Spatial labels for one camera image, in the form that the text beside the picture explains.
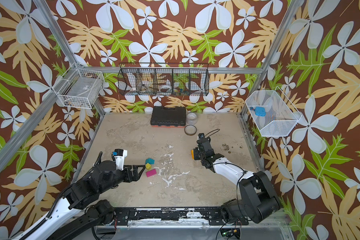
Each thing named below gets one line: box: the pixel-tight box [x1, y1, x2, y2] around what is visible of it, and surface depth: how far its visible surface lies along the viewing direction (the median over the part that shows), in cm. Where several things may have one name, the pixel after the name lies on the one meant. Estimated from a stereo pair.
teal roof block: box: [145, 158, 155, 165], surface depth 95 cm
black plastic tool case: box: [150, 106, 187, 128], surface depth 117 cm
